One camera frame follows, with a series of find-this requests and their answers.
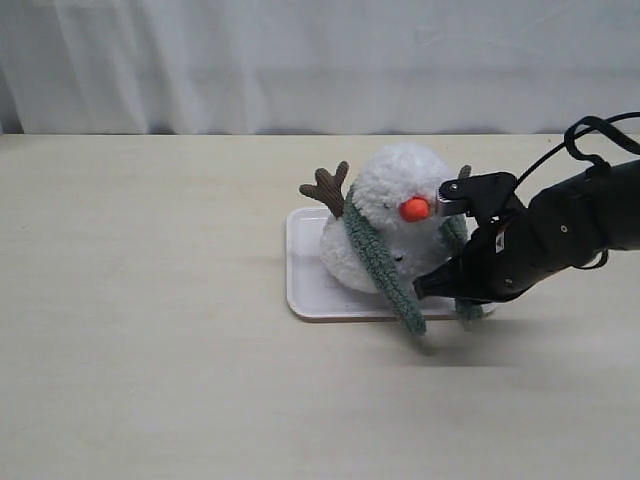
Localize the green fuzzy scarf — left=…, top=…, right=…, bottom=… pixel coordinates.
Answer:
left=341, top=187, right=469, bottom=336

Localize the white plush snowman toy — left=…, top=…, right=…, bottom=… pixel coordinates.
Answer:
left=298, top=142, right=469, bottom=294

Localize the white backdrop curtain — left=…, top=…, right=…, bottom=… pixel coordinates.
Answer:
left=1, top=1, right=639, bottom=135

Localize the black cable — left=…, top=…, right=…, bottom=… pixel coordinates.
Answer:
left=514, top=112, right=640, bottom=189

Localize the white plastic tray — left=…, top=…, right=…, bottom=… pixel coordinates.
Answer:
left=285, top=207, right=497, bottom=322

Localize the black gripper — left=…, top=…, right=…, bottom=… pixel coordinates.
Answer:
left=412, top=208, right=543, bottom=303

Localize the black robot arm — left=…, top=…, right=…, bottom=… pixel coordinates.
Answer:
left=413, top=160, right=639, bottom=304

